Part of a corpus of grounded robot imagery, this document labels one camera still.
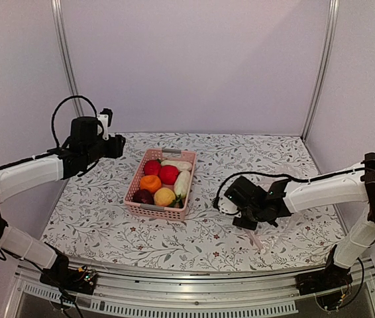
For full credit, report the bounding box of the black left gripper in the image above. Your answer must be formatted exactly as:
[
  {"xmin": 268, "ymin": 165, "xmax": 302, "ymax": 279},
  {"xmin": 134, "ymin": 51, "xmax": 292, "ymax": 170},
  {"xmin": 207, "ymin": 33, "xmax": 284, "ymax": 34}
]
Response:
[{"xmin": 83, "ymin": 134, "xmax": 125, "ymax": 165}]

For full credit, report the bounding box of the clear zip top bag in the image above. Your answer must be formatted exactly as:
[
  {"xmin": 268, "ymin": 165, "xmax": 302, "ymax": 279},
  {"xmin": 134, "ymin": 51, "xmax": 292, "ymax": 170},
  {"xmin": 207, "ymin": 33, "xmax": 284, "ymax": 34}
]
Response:
[{"xmin": 244, "ymin": 213, "xmax": 307, "ymax": 256}]

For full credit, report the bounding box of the red toy fruit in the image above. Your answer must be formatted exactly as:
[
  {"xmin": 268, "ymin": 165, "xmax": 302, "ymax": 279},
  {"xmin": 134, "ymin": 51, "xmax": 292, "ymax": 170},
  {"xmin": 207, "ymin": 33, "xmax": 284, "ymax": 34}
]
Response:
[
  {"xmin": 143, "ymin": 160, "xmax": 162, "ymax": 176},
  {"xmin": 158, "ymin": 165, "xmax": 180, "ymax": 186}
]

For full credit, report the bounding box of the orange toy fruit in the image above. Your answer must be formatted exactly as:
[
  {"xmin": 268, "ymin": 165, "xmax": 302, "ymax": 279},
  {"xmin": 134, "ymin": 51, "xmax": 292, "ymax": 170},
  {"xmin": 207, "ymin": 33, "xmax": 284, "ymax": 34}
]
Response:
[{"xmin": 140, "ymin": 176, "xmax": 162, "ymax": 194}]

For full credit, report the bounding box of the red toy fruit front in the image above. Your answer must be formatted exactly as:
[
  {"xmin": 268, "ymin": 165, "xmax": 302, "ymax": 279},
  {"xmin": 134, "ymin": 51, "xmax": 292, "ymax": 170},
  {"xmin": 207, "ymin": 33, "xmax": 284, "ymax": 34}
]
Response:
[{"xmin": 158, "ymin": 165, "xmax": 180, "ymax": 186}]

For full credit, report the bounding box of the yellow toy fruit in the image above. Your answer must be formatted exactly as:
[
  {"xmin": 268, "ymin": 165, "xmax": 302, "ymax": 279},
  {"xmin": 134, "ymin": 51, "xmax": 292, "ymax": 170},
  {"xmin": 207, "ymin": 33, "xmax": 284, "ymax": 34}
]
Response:
[{"xmin": 154, "ymin": 187, "xmax": 176, "ymax": 207}]

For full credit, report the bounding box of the pink perforated plastic basket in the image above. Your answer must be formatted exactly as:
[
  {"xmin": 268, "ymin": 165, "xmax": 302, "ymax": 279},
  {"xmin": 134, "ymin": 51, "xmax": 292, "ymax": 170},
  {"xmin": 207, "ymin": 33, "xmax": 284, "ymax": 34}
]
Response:
[{"xmin": 124, "ymin": 148, "xmax": 197, "ymax": 221}]

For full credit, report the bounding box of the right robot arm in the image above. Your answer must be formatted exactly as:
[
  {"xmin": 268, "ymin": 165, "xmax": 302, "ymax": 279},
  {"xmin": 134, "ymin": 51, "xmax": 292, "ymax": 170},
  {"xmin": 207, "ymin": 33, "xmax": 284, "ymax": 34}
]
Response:
[{"xmin": 214, "ymin": 152, "xmax": 375, "ymax": 289}]

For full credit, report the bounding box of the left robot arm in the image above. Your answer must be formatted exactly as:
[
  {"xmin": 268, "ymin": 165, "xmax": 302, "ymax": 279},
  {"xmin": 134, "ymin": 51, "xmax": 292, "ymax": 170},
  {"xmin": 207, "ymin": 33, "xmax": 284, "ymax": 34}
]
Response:
[{"xmin": 0, "ymin": 115, "xmax": 126, "ymax": 288}]

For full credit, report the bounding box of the dark purple toy fruit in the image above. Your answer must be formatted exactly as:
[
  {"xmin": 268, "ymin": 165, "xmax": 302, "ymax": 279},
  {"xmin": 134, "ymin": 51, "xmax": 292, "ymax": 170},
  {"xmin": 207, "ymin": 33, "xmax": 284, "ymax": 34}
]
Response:
[{"xmin": 132, "ymin": 189, "xmax": 154, "ymax": 205}]

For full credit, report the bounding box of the white toy vegetable front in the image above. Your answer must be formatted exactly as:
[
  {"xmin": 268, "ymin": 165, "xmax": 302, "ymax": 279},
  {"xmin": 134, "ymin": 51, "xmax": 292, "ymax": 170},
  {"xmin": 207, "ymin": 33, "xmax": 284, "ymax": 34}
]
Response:
[{"xmin": 174, "ymin": 170, "xmax": 191, "ymax": 199}]

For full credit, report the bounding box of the white toy vegetable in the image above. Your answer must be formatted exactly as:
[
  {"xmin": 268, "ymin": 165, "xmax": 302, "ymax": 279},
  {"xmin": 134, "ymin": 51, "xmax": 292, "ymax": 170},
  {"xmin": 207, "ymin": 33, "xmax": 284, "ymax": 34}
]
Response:
[
  {"xmin": 161, "ymin": 160, "xmax": 193, "ymax": 172},
  {"xmin": 174, "ymin": 170, "xmax": 191, "ymax": 199}
]

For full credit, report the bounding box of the floral patterned table mat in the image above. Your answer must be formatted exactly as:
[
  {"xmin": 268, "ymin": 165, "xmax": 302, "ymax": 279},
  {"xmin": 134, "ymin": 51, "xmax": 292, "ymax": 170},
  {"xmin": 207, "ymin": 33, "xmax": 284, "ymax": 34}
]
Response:
[{"xmin": 42, "ymin": 132, "xmax": 344, "ymax": 272}]

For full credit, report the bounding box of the white toy vegetable rear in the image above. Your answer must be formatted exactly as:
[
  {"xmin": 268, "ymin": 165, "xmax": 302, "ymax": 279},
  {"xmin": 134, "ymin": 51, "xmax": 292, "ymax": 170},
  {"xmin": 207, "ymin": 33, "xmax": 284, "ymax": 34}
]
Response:
[{"xmin": 161, "ymin": 160, "xmax": 193, "ymax": 172}]

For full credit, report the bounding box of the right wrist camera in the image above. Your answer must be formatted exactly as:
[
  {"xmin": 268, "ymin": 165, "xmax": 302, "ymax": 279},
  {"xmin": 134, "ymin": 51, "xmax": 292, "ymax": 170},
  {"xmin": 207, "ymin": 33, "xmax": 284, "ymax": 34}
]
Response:
[{"xmin": 213, "ymin": 197, "xmax": 241, "ymax": 217}]

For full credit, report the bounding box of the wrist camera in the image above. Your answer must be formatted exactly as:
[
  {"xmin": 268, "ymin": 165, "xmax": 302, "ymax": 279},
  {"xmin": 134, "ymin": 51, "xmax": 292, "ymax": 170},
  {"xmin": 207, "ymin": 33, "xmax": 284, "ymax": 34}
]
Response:
[
  {"xmin": 97, "ymin": 108, "xmax": 113, "ymax": 140},
  {"xmin": 213, "ymin": 197, "xmax": 241, "ymax": 217}
]

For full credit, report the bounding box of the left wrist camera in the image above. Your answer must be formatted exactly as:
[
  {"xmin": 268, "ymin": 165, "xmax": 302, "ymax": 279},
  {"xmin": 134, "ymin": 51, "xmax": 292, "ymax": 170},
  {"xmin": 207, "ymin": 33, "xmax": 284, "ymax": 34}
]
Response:
[{"xmin": 97, "ymin": 108, "xmax": 113, "ymax": 140}]

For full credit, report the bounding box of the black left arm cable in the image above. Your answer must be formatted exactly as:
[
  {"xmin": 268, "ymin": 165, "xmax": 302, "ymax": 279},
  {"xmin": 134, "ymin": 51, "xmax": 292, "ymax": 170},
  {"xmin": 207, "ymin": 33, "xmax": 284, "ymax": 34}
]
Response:
[{"xmin": 48, "ymin": 95, "xmax": 99, "ymax": 150}]

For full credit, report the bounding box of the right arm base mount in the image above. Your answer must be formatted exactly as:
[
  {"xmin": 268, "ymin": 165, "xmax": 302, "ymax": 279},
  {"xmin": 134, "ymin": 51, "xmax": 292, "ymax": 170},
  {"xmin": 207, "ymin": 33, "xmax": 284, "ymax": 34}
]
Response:
[{"xmin": 295, "ymin": 265, "xmax": 352, "ymax": 295}]

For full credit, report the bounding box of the left aluminium frame post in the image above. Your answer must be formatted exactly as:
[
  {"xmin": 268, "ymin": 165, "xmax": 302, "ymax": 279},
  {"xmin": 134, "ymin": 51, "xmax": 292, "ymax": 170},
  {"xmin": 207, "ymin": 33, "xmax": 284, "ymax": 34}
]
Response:
[{"xmin": 50, "ymin": 0, "xmax": 87, "ymax": 120}]

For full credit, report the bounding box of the aluminium frame post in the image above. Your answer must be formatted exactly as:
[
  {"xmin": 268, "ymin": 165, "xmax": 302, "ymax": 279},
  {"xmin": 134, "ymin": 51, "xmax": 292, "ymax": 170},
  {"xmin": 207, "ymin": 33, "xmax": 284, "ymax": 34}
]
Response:
[
  {"xmin": 301, "ymin": 0, "xmax": 340, "ymax": 144},
  {"xmin": 50, "ymin": 0, "xmax": 87, "ymax": 120}
]

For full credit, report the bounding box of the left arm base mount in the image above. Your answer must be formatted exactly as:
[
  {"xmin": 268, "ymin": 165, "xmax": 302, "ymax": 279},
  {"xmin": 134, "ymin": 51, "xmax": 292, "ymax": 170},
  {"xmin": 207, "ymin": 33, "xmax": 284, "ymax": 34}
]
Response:
[{"xmin": 40, "ymin": 262, "xmax": 98, "ymax": 295}]

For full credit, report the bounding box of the aluminium front rail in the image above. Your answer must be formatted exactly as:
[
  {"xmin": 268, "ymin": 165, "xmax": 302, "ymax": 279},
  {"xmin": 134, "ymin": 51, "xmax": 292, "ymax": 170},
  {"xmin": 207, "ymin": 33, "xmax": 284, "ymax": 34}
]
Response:
[{"xmin": 5, "ymin": 257, "xmax": 375, "ymax": 317}]

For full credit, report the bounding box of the right aluminium frame post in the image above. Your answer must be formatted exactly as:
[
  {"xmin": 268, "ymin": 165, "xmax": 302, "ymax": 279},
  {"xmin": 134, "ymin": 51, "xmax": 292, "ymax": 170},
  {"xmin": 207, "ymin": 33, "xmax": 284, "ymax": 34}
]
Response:
[{"xmin": 301, "ymin": 0, "xmax": 340, "ymax": 144}]

